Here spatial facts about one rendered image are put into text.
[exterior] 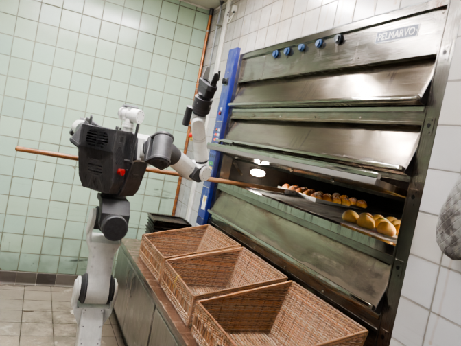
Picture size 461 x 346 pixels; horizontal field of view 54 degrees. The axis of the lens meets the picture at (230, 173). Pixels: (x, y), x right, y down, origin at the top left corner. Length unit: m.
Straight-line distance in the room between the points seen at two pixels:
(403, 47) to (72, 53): 2.74
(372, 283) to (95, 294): 1.25
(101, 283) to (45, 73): 2.13
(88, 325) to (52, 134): 2.00
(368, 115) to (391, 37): 0.33
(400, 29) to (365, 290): 1.05
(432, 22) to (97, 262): 1.77
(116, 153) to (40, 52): 2.06
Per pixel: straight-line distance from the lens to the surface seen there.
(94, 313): 2.38
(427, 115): 1.78
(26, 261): 4.15
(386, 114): 1.94
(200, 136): 2.18
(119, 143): 2.05
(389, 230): 2.06
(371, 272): 1.90
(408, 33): 2.00
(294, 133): 2.50
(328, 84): 2.33
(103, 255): 2.30
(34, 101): 3.96
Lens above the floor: 1.41
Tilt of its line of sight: 3 degrees down
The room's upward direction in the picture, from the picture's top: 11 degrees clockwise
